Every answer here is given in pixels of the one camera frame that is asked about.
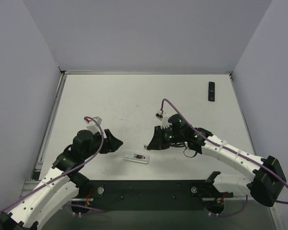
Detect black remote control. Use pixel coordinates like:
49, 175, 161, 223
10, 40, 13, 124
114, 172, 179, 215
208, 81, 216, 102

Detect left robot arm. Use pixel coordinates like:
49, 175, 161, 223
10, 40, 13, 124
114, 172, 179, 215
0, 129, 123, 230

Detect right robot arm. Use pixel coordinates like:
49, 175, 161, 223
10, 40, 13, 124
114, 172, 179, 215
146, 113, 286, 207

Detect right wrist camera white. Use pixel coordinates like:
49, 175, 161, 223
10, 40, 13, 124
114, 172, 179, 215
156, 111, 169, 129

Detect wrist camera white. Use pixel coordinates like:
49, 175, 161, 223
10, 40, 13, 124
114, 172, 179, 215
84, 116, 102, 134
156, 111, 169, 129

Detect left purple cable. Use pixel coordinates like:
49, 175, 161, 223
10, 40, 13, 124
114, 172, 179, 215
0, 116, 106, 216

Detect purple cable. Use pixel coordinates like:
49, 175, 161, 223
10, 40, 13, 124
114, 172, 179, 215
0, 116, 106, 216
160, 98, 288, 216

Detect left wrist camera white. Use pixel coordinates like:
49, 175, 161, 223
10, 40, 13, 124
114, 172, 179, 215
84, 116, 102, 134

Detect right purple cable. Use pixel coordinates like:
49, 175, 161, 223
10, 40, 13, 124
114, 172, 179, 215
160, 98, 288, 216

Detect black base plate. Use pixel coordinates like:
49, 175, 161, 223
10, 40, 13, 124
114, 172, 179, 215
71, 179, 233, 211

